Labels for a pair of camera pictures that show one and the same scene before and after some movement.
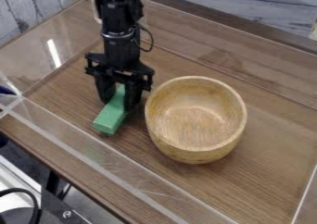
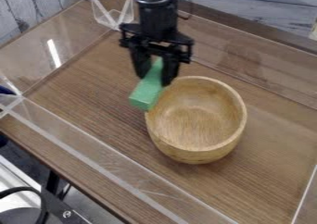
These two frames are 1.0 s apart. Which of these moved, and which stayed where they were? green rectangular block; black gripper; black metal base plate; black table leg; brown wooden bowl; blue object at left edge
Moved: black gripper; green rectangular block
Stayed: black metal base plate; black table leg; blue object at left edge; brown wooden bowl
